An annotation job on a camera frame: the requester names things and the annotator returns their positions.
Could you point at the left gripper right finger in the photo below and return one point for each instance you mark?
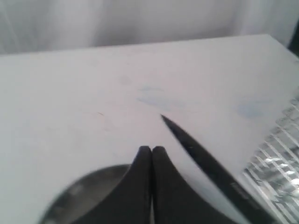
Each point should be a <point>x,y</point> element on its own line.
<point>174,201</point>

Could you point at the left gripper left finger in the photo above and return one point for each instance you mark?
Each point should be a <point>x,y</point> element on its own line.
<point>130,201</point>

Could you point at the black knife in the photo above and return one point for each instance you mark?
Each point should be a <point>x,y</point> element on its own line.
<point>244,202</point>

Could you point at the round stainless steel plate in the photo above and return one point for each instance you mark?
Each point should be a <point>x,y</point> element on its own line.
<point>83,195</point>

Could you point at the white backdrop curtain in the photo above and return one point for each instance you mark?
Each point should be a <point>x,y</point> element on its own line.
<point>45,25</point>

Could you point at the steel wire utensil rack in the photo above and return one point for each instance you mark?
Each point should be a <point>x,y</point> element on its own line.
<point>273,170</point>

